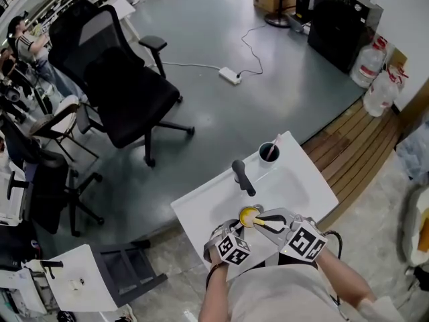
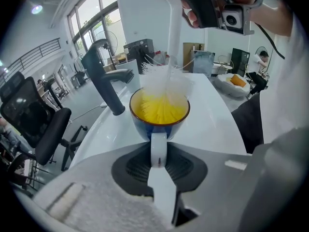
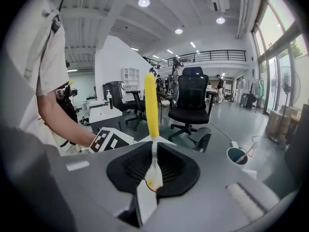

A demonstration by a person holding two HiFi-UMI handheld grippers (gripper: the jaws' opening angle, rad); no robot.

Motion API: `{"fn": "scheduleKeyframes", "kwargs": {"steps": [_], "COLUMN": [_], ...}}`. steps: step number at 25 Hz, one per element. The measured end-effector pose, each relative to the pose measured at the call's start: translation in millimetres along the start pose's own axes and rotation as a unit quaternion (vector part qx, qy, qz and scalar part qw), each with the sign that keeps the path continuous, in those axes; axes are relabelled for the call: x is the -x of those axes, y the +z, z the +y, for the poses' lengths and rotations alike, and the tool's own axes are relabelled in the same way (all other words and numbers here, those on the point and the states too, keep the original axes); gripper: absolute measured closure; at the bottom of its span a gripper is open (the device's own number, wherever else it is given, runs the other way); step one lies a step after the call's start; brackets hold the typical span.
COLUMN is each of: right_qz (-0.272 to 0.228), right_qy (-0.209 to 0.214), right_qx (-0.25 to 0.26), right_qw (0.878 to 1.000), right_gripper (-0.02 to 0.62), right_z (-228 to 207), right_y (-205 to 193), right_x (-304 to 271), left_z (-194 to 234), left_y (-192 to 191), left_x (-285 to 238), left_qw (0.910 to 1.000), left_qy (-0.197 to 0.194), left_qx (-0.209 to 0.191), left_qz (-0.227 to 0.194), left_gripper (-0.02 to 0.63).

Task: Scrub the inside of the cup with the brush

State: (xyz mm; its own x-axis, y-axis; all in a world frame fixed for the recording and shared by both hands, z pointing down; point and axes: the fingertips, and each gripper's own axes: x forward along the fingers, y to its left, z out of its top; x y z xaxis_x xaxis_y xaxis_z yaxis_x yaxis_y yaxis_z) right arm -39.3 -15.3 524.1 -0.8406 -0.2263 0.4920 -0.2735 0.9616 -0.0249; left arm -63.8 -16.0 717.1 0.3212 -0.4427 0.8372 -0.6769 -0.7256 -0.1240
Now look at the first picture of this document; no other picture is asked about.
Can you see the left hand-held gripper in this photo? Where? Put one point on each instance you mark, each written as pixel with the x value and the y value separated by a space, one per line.
pixel 234 250

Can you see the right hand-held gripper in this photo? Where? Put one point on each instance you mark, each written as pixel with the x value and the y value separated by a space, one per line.
pixel 305 241

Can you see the yellow cleaning brush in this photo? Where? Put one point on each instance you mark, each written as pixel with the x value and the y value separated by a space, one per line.
pixel 259 221

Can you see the person's right forearm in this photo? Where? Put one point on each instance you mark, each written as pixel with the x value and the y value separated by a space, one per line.
pixel 345 280

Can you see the person's left forearm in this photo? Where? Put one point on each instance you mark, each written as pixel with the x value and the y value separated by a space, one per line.
pixel 214 294

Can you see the person's black trousers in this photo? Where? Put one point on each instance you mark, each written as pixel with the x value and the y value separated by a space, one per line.
pixel 298 260

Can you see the white ceramic sink basin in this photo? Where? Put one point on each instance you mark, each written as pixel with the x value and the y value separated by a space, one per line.
pixel 295 186

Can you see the white tumbler with dark interior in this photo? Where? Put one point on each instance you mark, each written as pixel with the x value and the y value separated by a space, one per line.
pixel 268 163

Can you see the person's light grey shirt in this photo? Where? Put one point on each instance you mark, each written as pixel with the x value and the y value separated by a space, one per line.
pixel 275 297

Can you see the pink toothbrush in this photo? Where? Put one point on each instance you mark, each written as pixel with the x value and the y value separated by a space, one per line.
pixel 275 143

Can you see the wooden slatted decking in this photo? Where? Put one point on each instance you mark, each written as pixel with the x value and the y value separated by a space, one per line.
pixel 355 146

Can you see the black metal sink stand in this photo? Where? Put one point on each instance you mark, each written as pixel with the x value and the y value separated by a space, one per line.
pixel 134 273

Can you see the white egg chair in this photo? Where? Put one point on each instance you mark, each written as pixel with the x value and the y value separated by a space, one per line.
pixel 410 226

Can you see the orange cushion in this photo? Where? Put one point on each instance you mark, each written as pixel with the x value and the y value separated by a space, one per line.
pixel 424 238

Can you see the marble print panel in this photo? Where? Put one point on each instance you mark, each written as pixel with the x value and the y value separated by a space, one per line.
pixel 415 153

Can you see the white power strip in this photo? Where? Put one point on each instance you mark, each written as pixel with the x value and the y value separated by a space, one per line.
pixel 229 75

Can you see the white sink basin without cabinet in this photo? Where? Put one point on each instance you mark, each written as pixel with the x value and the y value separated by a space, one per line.
pixel 83 267

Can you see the black mesh office chair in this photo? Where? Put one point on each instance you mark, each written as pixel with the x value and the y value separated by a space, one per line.
pixel 134 106

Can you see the tall brown board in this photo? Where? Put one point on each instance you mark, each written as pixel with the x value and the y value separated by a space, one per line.
pixel 415 109

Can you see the black swivel chair with jacket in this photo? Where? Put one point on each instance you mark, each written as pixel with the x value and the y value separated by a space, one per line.
pixel 50 193

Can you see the small black faucet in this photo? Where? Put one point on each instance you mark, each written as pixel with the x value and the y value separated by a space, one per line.
pixel 50 264

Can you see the grey dustpan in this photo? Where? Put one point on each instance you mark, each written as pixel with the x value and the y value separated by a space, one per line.
pixel 298 23

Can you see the black washing machine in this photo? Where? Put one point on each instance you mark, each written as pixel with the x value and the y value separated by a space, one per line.
pixel 338 29

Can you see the black standing fan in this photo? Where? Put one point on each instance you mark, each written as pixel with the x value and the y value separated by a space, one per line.
pixel 276 20

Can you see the folding chair with white seat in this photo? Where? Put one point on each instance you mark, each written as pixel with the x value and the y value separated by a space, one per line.
pixel 67 112

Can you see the small brown cardboard sheet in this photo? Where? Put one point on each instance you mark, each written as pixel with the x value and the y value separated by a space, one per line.
pixel 399 56

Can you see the black bin with yellow lid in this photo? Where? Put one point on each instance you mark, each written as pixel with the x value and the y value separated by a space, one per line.
pixel 303 5

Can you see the white plastic drawer unit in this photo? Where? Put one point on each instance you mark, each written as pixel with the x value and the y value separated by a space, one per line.
pixel 11 206

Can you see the white table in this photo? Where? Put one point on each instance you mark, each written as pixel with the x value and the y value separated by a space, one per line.
pixel 124 8

